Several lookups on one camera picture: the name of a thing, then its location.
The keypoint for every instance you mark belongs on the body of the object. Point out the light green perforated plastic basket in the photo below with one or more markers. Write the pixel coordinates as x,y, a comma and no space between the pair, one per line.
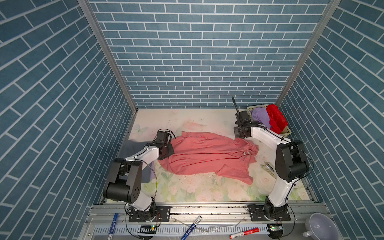
286,131

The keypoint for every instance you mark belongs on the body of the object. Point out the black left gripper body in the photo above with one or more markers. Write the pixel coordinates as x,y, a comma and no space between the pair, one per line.
168,150

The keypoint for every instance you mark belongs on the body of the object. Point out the white cup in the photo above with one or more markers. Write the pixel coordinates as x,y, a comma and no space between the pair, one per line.
320,227

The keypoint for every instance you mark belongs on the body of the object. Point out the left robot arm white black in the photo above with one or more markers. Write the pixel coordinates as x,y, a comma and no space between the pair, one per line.
124,179

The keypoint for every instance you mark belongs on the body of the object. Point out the blue marker pen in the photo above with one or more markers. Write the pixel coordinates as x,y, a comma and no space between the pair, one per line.
113,227
191,228

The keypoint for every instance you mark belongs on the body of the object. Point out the lavender t shirt in basket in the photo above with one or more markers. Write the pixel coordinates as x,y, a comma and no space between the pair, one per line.
261,115

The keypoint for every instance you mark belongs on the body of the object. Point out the aluminium mounting rail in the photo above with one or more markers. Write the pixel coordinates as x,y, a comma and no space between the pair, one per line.
100,218

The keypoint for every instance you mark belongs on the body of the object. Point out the folded dark grey t shirt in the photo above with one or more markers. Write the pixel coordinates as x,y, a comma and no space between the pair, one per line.
129,148

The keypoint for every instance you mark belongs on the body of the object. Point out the small grey stapler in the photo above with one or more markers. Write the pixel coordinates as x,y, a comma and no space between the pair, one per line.
269,169

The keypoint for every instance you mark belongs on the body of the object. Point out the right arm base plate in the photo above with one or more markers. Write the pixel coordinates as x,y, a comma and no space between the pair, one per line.
259,213

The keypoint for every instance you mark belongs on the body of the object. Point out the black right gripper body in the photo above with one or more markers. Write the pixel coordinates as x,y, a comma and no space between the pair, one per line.
237,131

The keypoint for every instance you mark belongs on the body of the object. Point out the pink t shirt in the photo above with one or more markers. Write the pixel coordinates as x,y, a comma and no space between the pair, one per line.
201,152

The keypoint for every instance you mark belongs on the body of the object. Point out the blue marker pen left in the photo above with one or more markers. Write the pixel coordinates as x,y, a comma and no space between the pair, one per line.
113,227

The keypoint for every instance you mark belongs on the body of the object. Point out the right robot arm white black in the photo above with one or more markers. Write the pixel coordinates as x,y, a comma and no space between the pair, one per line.
291,162

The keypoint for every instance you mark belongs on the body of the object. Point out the metal tweezers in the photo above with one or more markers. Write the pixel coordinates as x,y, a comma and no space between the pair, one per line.
211,227

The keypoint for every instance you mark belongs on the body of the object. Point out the red t shirt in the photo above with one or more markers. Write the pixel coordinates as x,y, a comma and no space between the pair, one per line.
277,121

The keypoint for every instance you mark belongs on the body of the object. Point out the blue marker pen centre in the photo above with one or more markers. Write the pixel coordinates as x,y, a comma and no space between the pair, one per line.
191,228

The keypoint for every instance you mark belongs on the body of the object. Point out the red marker pen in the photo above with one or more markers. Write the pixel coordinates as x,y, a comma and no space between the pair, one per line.
245,233

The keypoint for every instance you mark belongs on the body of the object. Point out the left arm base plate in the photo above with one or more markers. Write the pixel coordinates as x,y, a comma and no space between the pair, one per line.
158,213

